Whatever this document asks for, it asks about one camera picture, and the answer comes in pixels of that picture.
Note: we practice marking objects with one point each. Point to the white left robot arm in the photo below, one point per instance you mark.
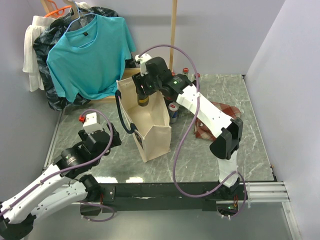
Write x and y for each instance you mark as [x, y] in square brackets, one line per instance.
[63, 183]

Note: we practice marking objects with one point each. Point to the white hanging garment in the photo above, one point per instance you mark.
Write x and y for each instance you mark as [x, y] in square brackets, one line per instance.
[30, 64]

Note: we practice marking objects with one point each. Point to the aluminium rail profile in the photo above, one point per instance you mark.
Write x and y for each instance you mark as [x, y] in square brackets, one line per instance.
[267, 192]

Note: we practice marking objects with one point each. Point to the beige canvas tote bag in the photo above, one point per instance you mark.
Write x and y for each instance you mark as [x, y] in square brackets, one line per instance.
[153, 133]

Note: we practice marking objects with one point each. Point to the red tab drink can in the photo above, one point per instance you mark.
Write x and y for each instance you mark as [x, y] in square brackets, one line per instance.
[173, 109]

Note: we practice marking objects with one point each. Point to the light blue wire hanger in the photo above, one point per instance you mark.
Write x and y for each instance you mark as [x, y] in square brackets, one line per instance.
[80, 24]

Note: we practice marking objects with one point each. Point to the orange plastic hanger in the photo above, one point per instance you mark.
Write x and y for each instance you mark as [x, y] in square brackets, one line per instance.
[52, 10]

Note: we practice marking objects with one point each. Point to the turquoise t-shirt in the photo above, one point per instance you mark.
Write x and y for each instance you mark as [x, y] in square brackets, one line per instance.
[89, 61]

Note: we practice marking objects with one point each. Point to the dark floral patterned shirt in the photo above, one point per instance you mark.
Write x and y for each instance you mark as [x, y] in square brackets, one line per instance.
[46, 41]

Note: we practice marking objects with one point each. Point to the silver top drink can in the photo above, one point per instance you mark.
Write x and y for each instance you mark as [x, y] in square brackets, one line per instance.
[142, 100]

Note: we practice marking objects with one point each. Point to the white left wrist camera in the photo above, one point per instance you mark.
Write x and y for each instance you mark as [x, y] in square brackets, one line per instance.
[90, 122]

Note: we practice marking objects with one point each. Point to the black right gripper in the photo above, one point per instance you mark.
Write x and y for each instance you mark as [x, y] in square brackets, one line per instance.
[139, 81]

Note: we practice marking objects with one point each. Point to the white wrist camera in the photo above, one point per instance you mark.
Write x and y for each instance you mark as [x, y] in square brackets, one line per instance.
[90, 122]
[142, 60]

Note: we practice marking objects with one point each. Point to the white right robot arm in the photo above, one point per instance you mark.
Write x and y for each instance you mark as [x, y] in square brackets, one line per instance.
[226, 130]

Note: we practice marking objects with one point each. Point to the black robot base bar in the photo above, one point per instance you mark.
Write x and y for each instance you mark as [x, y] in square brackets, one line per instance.
[159, 196]

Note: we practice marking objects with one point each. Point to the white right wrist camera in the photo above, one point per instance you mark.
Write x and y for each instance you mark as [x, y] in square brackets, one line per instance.
[142, 60]

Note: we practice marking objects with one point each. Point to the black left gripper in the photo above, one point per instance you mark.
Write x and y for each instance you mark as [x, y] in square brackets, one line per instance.
[110, 127]

